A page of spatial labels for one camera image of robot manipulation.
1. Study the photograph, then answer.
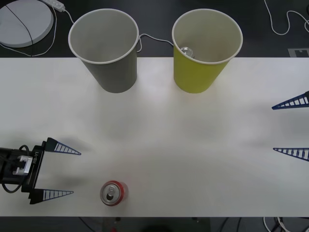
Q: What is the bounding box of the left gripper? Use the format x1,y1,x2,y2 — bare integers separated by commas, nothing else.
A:
21,137,82,205

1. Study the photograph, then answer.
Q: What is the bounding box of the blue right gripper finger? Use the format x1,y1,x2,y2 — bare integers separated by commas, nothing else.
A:
273,147,309,162
271,90,309,111

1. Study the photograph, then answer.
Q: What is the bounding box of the red drink can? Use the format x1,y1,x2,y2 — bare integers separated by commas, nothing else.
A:
99,180,128,206

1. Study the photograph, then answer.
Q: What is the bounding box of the grey floor marker plate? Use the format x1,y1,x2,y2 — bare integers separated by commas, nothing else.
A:
288,47,309,58

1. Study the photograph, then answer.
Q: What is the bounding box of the yellow-green plastic waste bin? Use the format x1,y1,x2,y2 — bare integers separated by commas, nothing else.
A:
171,8,243,94

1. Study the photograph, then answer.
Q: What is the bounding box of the grey plastic waste bin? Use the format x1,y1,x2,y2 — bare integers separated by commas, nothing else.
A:
68,8,140,94

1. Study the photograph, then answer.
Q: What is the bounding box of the silver drink can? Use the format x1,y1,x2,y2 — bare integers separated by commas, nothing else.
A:
180,46,195,58

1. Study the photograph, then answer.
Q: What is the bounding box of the white round floor disc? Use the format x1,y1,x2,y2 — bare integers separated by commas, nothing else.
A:
0,2,55,48

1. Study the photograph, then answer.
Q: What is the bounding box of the white power strip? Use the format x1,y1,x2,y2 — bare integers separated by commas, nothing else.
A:
44,0,66,12

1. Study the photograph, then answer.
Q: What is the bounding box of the white curly cable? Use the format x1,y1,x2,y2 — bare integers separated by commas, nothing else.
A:
264,0,309,35

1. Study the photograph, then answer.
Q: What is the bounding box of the white cable bundle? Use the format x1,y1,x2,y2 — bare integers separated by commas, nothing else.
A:
263,217,309,232

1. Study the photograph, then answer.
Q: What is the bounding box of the thin white looped cable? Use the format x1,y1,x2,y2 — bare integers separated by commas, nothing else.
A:
0,6,58,58

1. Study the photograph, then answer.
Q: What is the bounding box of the black thin cable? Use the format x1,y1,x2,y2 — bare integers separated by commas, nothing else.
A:
5,4,34,58

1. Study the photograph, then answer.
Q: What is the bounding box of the white power strip cable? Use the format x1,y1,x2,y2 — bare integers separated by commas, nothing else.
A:
63,8,174,53

